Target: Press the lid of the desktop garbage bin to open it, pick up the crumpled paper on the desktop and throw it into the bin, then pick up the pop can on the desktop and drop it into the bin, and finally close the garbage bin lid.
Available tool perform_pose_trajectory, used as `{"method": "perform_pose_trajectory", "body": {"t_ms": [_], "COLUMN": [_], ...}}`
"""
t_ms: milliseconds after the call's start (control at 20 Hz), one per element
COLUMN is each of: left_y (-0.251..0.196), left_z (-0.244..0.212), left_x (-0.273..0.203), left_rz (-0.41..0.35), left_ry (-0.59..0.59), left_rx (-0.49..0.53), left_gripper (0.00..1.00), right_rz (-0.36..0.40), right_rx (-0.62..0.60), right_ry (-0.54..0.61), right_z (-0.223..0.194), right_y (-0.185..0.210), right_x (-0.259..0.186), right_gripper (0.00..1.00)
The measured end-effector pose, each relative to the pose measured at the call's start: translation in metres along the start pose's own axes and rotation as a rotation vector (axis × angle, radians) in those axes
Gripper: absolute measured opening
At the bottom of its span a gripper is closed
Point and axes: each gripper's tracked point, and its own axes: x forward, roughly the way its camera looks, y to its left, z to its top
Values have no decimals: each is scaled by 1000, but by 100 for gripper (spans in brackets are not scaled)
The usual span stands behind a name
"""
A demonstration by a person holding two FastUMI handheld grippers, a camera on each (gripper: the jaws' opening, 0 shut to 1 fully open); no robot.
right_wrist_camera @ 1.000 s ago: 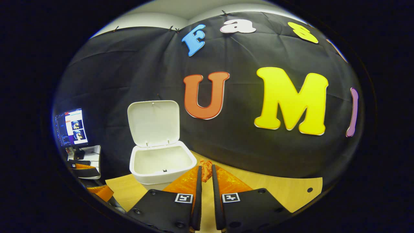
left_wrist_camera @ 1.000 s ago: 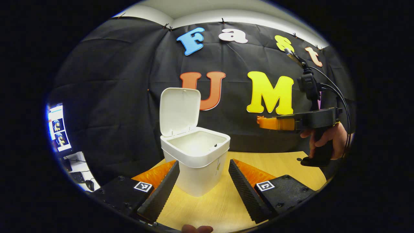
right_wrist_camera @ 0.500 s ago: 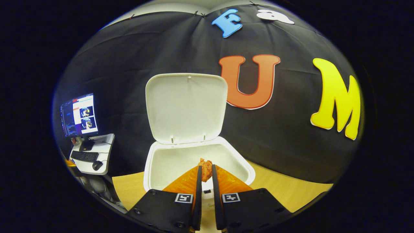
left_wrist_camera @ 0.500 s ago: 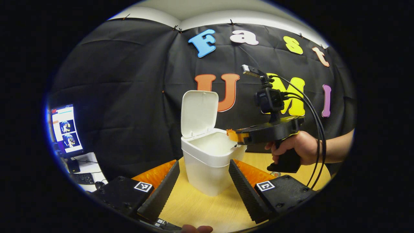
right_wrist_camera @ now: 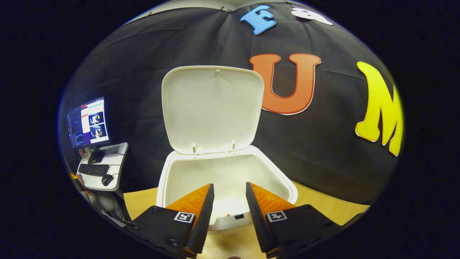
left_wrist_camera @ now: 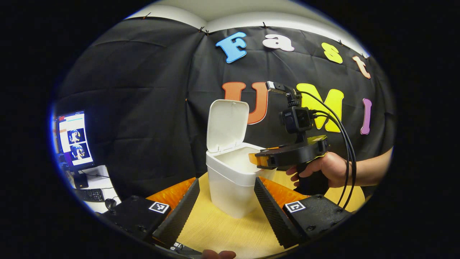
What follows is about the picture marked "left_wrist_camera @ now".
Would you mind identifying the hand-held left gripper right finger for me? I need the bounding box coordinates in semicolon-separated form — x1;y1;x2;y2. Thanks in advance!
254;177;353;249

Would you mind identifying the black keyboard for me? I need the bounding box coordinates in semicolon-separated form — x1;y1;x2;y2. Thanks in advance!
75;188;105;203

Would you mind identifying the black cable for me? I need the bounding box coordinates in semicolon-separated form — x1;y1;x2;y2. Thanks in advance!
298;91;358;210
312;110;352;206

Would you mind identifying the white desktop garbage bin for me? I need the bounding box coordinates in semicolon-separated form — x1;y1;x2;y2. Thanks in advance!
206;99;277;219

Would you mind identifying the white side table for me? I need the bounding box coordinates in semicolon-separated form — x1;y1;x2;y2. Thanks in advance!
66;165;122;213

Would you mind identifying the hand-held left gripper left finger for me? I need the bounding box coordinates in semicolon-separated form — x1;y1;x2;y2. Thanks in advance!
96;177;201;249

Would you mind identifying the black backdrop cloth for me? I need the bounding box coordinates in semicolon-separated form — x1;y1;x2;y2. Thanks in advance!
54;16;396;202

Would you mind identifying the computer monitor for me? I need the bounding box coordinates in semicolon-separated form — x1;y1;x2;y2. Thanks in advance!
54;110;96;189

